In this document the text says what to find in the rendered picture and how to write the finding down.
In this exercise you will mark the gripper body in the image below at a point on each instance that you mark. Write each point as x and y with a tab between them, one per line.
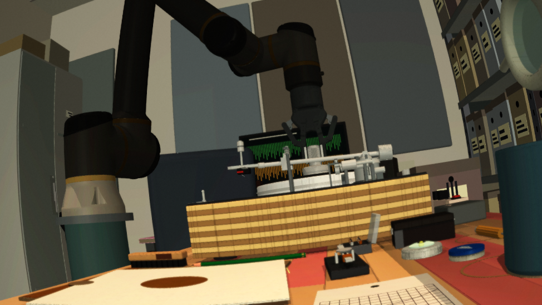
308	108

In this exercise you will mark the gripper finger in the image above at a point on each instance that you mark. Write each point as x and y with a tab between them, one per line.
329	131
292	132

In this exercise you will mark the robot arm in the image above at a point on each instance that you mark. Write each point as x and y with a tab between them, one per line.
131	76

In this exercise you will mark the black screen with green waveform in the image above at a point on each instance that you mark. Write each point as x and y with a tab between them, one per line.
264	148

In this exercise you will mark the grey tonearm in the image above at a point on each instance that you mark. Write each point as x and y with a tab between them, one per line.
271	164

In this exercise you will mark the white turntable platter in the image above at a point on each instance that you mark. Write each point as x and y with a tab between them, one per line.
305	184

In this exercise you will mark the grey tonearm pivot base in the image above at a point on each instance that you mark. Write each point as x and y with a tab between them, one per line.
367	171

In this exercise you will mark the striped wooden turntable body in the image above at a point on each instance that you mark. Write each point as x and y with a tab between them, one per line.
309	216

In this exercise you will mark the grey upright plate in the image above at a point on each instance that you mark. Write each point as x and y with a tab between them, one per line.
374	228

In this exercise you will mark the small white knob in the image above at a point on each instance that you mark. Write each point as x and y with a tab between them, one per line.
203	196

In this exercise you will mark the small dark cartridge holder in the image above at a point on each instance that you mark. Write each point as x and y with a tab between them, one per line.
359	246

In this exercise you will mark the small black block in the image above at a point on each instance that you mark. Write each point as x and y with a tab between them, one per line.
440	195

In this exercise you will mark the dark blue cabinet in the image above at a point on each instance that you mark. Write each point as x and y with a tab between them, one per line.
182	199

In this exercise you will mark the green pencil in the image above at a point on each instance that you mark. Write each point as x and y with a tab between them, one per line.
254	259

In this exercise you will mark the black lever with ball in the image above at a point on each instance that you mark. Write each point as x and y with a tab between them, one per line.
450	186

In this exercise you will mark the black oblong box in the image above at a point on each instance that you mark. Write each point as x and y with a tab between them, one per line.
423	228

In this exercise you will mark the black block with cartridge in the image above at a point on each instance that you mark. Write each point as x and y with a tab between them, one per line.
347	267

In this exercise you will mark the black lever with red base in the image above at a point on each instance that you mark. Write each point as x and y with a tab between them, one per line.
456	190

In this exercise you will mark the beige control box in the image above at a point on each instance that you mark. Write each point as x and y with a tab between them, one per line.
468	178

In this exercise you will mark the grey round disc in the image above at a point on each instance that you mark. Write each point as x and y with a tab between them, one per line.
421	250

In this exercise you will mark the grey flat box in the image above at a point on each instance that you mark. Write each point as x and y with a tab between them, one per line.
461	211

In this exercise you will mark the shelf unit with binders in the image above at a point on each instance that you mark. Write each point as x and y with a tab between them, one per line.
478	84

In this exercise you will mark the white grid paper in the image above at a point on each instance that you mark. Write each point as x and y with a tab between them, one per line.
381	294

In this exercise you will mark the small pink box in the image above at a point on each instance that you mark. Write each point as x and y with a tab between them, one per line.
148	243

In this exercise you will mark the blue round brush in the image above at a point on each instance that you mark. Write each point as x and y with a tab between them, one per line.
466	252

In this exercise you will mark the orange wooden block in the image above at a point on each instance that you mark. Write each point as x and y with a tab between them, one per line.
489	231

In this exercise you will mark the white round magnifier lamp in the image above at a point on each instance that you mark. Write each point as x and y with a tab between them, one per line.
514	51

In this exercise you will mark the teal cylinder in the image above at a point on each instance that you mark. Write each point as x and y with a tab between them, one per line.
521	211

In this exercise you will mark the red mat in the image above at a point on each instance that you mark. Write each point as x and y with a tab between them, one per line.
474	283

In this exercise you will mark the beige cardboard box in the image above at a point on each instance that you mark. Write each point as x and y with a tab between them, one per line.
57	54

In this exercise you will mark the grey metal cupboard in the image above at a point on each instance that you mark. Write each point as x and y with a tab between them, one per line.
29	169

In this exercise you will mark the brown cardboard box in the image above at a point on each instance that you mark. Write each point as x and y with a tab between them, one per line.
21	45

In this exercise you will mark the grey upright clip post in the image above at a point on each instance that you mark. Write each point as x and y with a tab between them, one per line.
288	173

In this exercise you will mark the grey upright post with knob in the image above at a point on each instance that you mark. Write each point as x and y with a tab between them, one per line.
240	152

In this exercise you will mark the dark grey wall panel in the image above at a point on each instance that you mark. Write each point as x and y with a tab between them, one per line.
394	76

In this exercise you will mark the blue-grey wall panel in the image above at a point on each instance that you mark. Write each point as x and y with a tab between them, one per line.
211	84

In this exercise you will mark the small grey wall panel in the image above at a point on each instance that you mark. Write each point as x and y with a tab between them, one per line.
95	84

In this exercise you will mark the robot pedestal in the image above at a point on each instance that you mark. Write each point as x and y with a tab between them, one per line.
95	250

